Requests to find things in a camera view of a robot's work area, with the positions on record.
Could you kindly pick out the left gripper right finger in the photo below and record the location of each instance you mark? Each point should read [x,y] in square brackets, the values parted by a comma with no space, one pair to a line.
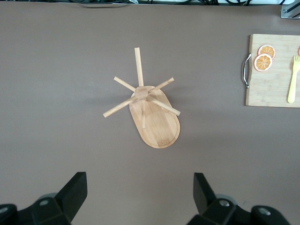
[201,189]

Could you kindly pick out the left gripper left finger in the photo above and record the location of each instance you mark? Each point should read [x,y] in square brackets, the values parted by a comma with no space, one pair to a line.
[75,187]

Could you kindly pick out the wooden mug tree rack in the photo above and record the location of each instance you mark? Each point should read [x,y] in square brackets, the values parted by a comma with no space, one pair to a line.
[157,131]

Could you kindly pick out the bamboo cutting board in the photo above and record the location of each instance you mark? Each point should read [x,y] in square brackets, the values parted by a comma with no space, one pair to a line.
[276,82]

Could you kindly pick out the yellow plastic fork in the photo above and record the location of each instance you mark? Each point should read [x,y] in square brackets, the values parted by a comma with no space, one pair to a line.
[291,91]

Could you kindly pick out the orange slice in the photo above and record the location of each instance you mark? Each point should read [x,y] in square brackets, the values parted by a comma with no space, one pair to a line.
[263,62]
[267,49]

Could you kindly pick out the aluminium camera mast bracket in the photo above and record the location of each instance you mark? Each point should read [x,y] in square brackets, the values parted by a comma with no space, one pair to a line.
[289,10]

